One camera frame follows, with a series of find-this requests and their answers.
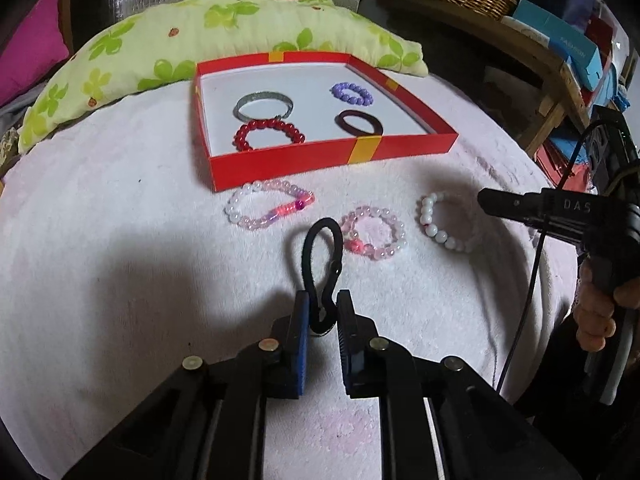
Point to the teal cardboard box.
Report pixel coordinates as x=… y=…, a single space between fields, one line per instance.
x=555 y=35

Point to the red shallow cardboard box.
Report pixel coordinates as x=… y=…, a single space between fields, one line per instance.
x=280 y=167

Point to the person's right hand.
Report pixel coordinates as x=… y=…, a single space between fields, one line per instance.
x=592 y=325

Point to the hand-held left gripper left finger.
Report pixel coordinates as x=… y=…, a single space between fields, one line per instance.
x=300 y=340

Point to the magenta pillow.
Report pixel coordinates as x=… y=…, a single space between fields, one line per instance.
x=30 y=50

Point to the wooden shelf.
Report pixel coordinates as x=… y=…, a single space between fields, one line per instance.
x=500 y=45

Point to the silver bangle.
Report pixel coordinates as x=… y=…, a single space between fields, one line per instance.
x=262 y=94

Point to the dark maroon bangle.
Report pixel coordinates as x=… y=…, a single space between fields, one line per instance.
x=340 y=122

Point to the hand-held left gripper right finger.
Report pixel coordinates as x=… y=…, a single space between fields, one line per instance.
x=345 y=340

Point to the green floral pillow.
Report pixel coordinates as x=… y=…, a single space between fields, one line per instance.
x=200 y=35

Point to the patterned cloth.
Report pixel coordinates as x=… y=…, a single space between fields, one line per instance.
x=7 y=147

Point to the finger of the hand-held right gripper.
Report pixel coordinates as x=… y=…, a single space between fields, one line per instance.
x=510 y=206

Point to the red plastic item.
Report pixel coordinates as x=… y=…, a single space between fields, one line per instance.
x=570 y=177

